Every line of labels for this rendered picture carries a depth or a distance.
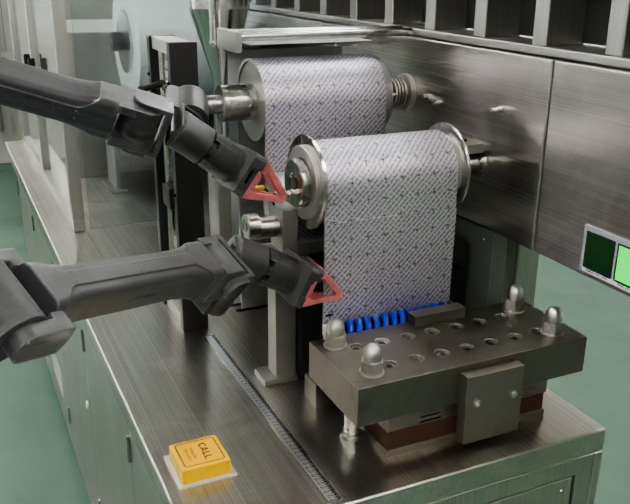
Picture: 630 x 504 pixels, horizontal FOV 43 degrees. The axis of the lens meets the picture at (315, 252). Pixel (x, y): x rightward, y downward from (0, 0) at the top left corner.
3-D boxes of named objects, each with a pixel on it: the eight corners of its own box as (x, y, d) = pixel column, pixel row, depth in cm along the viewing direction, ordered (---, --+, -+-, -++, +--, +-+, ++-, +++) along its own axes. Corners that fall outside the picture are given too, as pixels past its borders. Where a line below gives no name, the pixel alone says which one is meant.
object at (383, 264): (322, 334, 127) (324, 224, 121) (446, 310, 136) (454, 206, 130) (323, 335, 127) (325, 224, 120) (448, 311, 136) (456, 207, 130)
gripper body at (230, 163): (243, 198, 115) (202, 172, 112) (219, 182, 124) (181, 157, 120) (267, 160, 115) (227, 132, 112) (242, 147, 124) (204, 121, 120)
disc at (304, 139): (284, 209, 133) (288, 122, 127) (287, 208, 133) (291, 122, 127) (322, 244, 121) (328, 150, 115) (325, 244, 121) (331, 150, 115)
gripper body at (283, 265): (303, 311, 118) (262, 296, 114) (276, 286, 126) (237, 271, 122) (323, 272, 117) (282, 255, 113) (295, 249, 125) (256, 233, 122)
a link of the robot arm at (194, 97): (116, 150, 113) (134, 101, 108) (121, 107, 121) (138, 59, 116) (197, 174, 117) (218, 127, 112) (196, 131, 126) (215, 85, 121)
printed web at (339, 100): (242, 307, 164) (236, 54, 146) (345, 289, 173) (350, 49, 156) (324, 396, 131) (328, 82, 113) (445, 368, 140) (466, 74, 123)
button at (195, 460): (169, 459, 114) (168, 444, 114) (216, 447, 117) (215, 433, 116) (182, 486, 108) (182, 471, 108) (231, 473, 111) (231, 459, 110)
